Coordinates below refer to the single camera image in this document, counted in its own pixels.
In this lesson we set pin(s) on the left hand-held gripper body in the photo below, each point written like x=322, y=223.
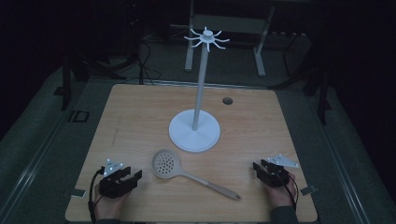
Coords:
x=112, y=186

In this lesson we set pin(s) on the small metal table clip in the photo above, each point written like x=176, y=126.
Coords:
x=78, y=193
x=308, y=190

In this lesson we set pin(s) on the white metal desk frame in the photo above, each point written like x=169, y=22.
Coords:
x=229, y=23

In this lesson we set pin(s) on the black metal stand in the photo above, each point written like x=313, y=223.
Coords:
x=323, y=93
x=66, y=87

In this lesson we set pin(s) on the person's left hand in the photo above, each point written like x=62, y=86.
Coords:
x=109, y=207

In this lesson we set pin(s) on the person's right hand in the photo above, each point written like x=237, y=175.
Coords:
x=280, y=196

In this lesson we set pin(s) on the white hook rack stand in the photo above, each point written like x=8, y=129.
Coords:
x=194, y=133

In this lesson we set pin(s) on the beige slotted skimmer spoon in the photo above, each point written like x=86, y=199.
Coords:
x=169, y=166

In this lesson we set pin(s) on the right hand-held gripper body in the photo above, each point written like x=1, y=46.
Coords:
x=278, y=174

